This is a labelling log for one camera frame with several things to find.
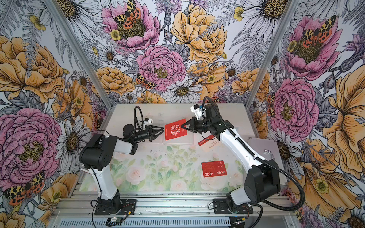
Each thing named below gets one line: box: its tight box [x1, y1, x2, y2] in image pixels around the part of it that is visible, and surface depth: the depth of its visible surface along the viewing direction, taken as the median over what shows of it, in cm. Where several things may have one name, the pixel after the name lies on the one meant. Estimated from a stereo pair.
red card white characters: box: [164, 118, 188, 141], surface depth 80 cm
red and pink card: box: [197, 134, 221, 150], surface depth 101 cm
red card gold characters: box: [201, 160, 228, 178], surface depth 89 cm
